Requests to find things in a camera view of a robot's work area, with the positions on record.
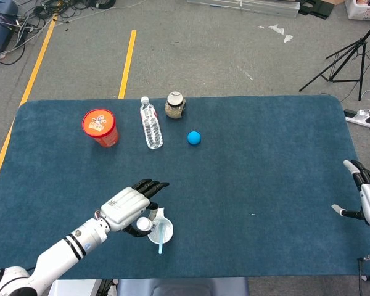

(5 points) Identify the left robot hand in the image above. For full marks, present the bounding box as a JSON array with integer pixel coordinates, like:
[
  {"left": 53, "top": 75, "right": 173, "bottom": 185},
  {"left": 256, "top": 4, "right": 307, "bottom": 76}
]
[{"left": 94, "top": 178, "right": 170, "bottom": 238}]

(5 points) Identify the white toothpaste tube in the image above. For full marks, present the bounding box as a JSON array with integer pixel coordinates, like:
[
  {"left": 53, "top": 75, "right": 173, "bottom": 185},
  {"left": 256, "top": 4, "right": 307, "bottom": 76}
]
[{"left": 136, "top": 212, "right": 161, "bottom": 234}]

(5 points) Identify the light blue toothbrush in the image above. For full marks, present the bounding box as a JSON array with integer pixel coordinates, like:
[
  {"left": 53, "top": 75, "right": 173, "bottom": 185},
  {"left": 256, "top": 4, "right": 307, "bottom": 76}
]
[{"left": 155, "top": 219, "right": 169, "bottom": 255}]

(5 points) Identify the robot base platform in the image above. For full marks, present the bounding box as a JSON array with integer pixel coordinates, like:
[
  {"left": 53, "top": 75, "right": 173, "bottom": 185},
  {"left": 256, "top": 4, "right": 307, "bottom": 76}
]
[{"left": 48, "top": 277, "right": 250, "bottom": 296}]

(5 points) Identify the clear plastic water bottle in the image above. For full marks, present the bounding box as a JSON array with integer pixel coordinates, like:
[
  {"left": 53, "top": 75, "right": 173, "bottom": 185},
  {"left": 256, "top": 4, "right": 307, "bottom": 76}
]
[{"left": 139, "top": 96, "right": 164, "bottom": 150}]

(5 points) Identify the white power strip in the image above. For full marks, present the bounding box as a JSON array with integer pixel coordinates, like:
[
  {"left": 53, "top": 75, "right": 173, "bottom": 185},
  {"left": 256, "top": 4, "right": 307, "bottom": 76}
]
[{"left": 343, "top": 108, "right": 370, "bottom": 129}]

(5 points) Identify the red orange snack tub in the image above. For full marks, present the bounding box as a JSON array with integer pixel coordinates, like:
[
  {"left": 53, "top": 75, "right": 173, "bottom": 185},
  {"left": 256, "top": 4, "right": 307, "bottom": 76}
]
[{"left": 81, "top": 108, "right": 120, "bottom": 148}]

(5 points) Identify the blue ball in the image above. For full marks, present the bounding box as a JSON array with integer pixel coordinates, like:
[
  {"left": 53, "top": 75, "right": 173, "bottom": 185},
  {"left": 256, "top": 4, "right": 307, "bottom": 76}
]
[{"left": 187, "top": 130, "right": 202, "bottom": 146}]

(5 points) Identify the glass jar black lid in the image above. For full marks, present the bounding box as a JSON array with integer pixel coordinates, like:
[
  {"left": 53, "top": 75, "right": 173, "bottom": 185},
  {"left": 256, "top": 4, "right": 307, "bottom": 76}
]
[{"left": 164, "top": 91, "right": 187, "bottom": 120}]

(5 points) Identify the blue carpet table mat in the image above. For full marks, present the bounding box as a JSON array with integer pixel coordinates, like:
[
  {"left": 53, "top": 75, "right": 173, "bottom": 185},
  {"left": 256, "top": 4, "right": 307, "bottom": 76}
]
[{"left": 0, "top": 94, "right": 370, "bottom": 281}]

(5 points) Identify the yellow floor tape strip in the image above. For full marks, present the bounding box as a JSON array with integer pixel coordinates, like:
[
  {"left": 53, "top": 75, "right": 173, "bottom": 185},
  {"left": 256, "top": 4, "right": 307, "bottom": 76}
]
[
  {"left": 118, "top": 30, "right": 138, "bottom": 99},
  {"left": 0, "top": 14, "right": 59, "bottom": 203}
]

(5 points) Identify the black tripod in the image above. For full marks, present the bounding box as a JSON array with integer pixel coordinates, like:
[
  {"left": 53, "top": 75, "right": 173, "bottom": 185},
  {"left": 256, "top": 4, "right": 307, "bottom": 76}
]
[{"left": 298, "top": 17, "right": 370, "bottom": 102}]

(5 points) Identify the white plastic basket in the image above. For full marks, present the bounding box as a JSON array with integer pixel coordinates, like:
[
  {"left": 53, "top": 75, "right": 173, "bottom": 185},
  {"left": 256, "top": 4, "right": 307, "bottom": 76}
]
[{"left": 345, "top": 0, "right": 370, "bottom": 22}]

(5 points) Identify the dark blue machine base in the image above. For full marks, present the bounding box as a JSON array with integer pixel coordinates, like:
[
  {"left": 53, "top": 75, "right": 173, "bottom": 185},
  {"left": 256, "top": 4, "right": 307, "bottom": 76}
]
[{"left": 0, "top": 0, "right": 19, "bottom": 59}]

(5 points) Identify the white cup with handle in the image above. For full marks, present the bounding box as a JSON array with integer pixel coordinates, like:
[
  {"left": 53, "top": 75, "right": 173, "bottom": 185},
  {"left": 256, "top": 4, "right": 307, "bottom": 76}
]
[{"left": 147, "top": 207, "right": 175, "bottom": 245}]

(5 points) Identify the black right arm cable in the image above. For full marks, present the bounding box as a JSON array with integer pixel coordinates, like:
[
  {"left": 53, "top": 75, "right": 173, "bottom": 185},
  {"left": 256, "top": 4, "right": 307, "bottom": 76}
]
[{"left": 356, "top": 254, "right": 370, "bottom": 296}]

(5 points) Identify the black plastic bracket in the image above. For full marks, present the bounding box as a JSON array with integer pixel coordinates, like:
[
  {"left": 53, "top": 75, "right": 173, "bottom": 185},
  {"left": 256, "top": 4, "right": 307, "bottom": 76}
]
[{"left": 297, "top": 0, "right": 334, "bottom": 19}]

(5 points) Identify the black floor cable bundle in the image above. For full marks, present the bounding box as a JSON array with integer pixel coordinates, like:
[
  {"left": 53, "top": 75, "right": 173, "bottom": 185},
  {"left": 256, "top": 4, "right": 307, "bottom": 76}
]
[{"left": 18, "top": 0, "right": 117, "bottom": 31}]

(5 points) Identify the aluminium profile rail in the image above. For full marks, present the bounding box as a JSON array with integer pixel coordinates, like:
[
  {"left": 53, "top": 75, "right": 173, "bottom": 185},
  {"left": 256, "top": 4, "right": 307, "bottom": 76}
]
[{"left": 186, "top": 0, "right": 300, "bottom": 18}]

